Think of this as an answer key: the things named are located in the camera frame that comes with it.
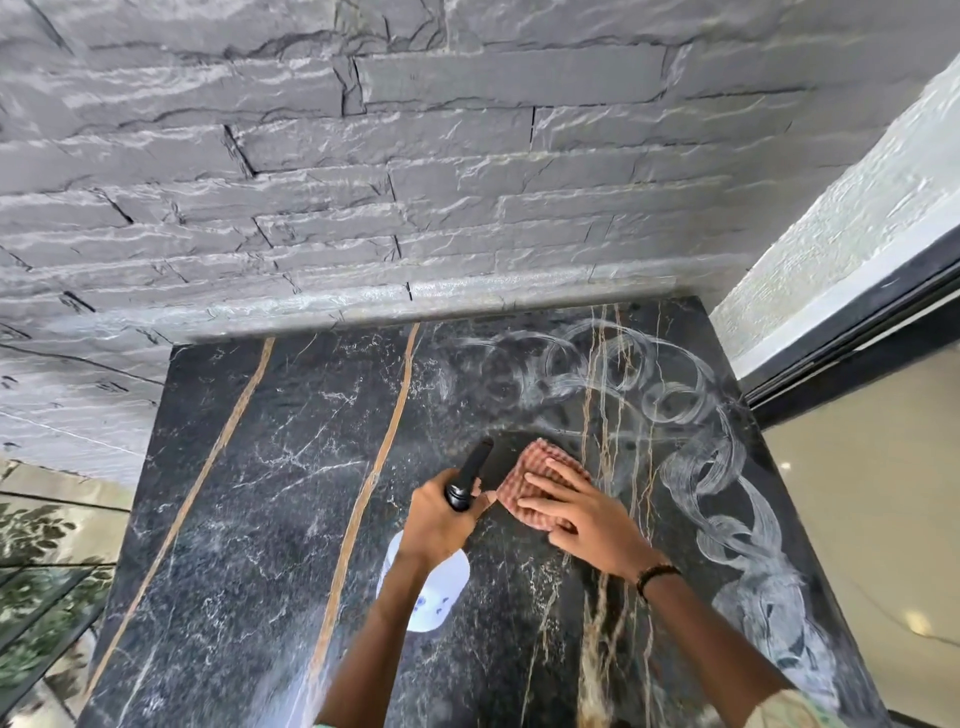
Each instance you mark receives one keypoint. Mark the person's left hand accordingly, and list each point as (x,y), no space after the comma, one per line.
(435,521)

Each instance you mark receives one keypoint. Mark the person's right hand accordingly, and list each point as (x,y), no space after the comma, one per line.
(592,517)

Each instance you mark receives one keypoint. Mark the white spray bottle black head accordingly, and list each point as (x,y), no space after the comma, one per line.
(435,592)

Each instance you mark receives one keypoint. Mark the brown checked cloth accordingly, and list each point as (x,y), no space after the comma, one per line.
(540,461)

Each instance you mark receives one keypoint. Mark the person's left forearm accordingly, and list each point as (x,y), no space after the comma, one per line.
(367,660)

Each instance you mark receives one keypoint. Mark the person's right forearm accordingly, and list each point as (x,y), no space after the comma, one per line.
(712,645)

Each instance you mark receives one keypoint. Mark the black marble table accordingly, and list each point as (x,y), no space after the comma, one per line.
(262,525)

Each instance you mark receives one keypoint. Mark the green leafy tree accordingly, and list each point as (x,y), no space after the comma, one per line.
(37,555)

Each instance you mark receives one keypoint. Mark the black metal railing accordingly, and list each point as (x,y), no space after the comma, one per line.
(37,622)

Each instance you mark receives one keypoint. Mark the black door frame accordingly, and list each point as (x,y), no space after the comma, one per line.
(862,337)

